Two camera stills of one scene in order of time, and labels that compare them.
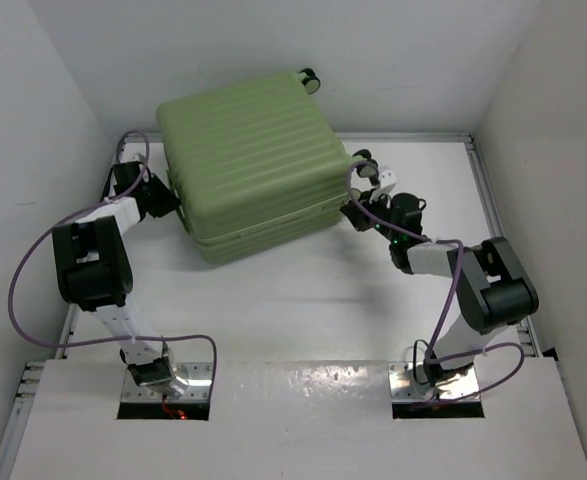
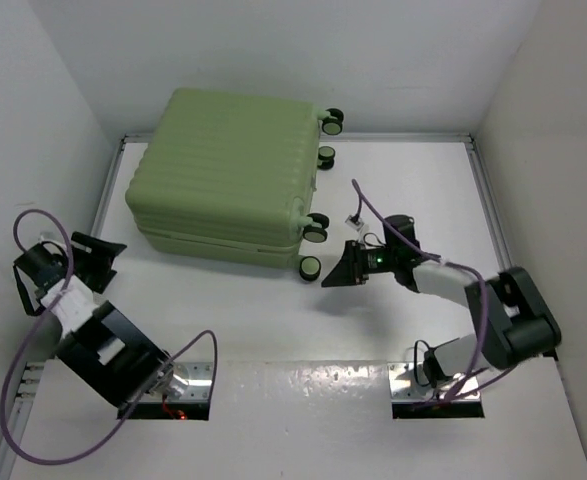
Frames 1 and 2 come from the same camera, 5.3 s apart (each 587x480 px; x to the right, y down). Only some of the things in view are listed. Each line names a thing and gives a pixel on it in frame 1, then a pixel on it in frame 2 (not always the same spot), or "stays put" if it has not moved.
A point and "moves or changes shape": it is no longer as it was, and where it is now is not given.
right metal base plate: x=404 y=388 stays put
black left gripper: x=166 y=201 → x=102 y=256
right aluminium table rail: x=498 y=231 stays put
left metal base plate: x=198 y=389 stays put
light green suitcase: x=255 y=166 moves or changes shape
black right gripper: x=360 y=218 → x=351 y=269
